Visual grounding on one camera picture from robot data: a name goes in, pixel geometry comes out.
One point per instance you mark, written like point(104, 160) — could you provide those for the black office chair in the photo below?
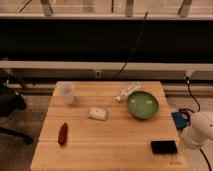
point(11, 100)

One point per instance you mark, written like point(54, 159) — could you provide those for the green bowl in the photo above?
point(142, 105)

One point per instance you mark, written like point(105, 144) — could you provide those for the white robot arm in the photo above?
point(199, 130)

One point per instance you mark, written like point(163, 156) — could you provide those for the white wall outlet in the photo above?
point(98, 74)

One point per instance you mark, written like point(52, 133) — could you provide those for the clear plastic cup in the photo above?
point(66, 91)

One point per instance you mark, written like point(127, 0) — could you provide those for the blue electronic box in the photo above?
point(179, 121)

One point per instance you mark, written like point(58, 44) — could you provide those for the red chili pepper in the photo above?
point(63, 134)

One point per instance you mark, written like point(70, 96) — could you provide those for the black rectangular eraser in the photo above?
point(164, 147)

